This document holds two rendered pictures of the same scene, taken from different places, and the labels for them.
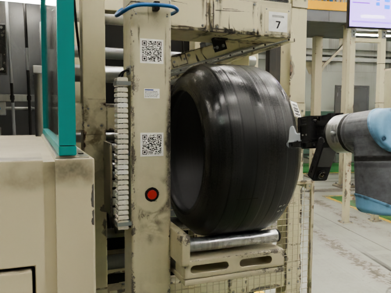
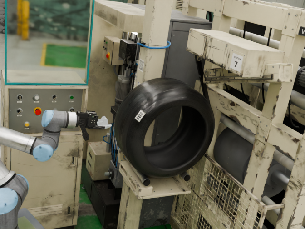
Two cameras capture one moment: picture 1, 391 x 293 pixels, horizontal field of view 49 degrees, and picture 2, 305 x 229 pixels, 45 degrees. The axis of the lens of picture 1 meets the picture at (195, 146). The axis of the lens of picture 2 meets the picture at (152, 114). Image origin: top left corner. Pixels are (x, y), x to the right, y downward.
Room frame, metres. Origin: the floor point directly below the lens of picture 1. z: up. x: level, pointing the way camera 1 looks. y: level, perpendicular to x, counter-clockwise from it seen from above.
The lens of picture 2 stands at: (1.23, -2.22, 2.05)
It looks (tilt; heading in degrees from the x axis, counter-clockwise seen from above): 20 degrees down; 85
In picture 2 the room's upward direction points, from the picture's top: 9 degrees clockwise
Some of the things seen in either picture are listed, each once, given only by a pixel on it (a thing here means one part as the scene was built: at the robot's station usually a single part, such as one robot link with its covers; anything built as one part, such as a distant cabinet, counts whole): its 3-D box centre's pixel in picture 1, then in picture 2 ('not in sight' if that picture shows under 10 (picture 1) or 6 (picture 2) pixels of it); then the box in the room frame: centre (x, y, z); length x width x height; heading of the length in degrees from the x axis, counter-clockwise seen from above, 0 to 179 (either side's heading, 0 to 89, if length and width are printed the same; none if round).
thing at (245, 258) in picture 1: (230, 259); (135, 176); (1.38, -0.12, 0.84); 0.36 x 0.09 x 0.06; 111
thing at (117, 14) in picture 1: (146, 9); (153, 44); (1.40, 0.16, 1.65); 0.19 x 0.19 x 0.06; 21
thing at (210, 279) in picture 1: (213, 257); (153, 180); (1.51, -0.07, 0.80); 0.37 x 0.36 x 0.02; 21
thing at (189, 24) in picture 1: (214, 21); (229, 51); (1.83, -0.08, 1.71); 0.61 x 0.25 x 0.15; 111
